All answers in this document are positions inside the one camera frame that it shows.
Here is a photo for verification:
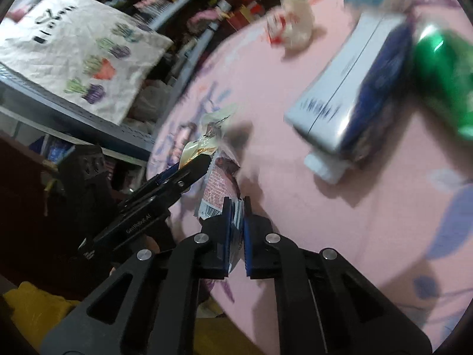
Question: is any blue white milk carton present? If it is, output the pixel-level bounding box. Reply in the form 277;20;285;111
284;11;413;184

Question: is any yellow snack wrapper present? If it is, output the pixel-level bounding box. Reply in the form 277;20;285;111
179;104;244;272

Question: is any crushed green soda can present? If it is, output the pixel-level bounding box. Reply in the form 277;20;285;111
413;23;472;142

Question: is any mustard yellow sleeve forearm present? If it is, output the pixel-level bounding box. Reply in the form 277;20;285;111
1;281;80;353

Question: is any grey metal shelving unit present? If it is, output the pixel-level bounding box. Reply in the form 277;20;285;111
1;0;207;160

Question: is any red white wrapper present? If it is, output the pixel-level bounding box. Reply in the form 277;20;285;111
266;0;314;52

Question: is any white cactus print tote bag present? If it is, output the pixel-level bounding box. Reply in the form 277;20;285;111
1;0;172;125

